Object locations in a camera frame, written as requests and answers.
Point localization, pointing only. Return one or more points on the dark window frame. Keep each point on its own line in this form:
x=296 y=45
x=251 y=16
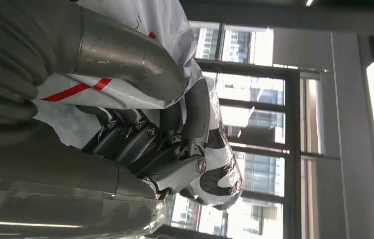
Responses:
x=292 y=132

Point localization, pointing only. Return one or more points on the ceiling light strip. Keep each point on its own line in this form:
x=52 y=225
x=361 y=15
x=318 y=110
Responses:
x=309 y=2

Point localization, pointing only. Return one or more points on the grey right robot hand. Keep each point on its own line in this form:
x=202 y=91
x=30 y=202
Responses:
x=124 y=56

